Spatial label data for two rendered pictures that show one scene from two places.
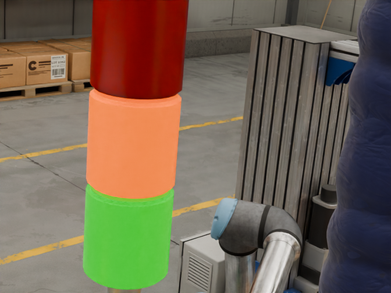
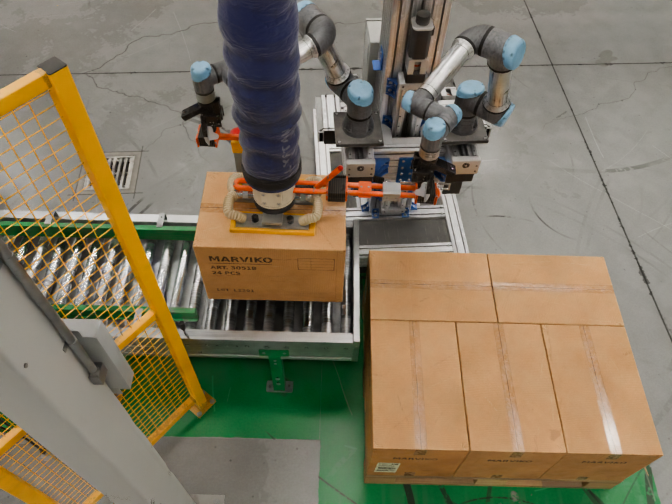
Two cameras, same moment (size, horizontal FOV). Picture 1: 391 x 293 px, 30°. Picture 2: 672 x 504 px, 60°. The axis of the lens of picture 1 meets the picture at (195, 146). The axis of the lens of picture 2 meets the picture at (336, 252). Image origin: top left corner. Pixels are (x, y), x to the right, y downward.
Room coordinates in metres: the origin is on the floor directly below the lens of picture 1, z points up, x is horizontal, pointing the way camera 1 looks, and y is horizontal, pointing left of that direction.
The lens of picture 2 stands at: (0.23, -1.53, 2.96)
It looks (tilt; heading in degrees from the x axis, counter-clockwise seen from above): 55 degrees down; 38
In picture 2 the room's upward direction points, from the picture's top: 3 degrees clockwise
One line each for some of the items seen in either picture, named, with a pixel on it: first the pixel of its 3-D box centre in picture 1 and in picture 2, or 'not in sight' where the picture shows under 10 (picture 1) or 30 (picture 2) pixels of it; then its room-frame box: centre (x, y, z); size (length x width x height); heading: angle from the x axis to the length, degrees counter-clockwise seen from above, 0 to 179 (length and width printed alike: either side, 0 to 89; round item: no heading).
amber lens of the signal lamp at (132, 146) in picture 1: (133, 138); not in sight; (0.39, 0.03, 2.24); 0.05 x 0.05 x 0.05
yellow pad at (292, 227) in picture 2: not in sight; (272, 221); (1.21, -0.44, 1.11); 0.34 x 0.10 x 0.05; 128
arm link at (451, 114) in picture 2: not in sight; (443, 117); (1.75, -0.82, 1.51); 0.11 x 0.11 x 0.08; 3
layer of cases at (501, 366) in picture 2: not in sight; (490, 360); (1.69, -1.38, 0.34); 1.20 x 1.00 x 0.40; 129
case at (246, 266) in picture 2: not in sight; (275, 238); (1.27, -0.39, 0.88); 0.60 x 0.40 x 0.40; 129
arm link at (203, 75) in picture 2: not in sight; (202, 77); (1.33, -0.01, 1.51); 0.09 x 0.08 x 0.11; 164
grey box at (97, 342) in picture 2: not in sight; (77, 354); (0.32, -0.67, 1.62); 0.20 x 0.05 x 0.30; 129
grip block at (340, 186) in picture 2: not in sight; (336, 188); (1.44, -0.58, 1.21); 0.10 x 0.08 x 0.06; 38
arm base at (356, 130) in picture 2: not in sight; (358, 119); (1.93, -0.32, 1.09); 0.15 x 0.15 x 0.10
